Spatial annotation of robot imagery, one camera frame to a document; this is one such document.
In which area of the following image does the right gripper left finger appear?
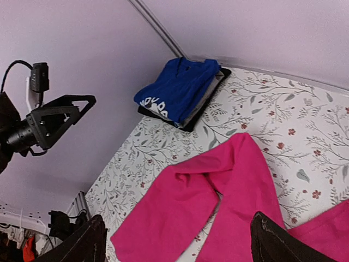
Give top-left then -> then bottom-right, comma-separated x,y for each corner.
34,215 -> 107,262

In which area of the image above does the folded black garment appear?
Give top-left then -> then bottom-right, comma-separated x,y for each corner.
138,68 -> 231,133

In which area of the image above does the left aluminium frame post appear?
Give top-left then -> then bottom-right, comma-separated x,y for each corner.
128,0 -> 188,58

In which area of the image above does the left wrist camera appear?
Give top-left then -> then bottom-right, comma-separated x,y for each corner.
26,62 -> 49,111

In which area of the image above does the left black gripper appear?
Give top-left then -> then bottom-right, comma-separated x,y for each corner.
1,94 -> 97,156

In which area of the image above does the blue t-shirt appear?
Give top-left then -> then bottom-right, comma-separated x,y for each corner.
134,57 -> 221,124

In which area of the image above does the floral tablecloth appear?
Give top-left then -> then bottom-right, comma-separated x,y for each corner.
87,69 -> 348,261

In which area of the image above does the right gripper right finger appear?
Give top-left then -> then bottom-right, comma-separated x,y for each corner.
250,211 -> 333,262

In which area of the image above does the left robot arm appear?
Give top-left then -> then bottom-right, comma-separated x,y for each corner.
1,92 -> 97,171

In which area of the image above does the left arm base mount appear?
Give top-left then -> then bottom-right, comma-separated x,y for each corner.
48,209 -> 89,241

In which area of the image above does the pink garment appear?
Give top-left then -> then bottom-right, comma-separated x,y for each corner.
111,133 -> 348,261

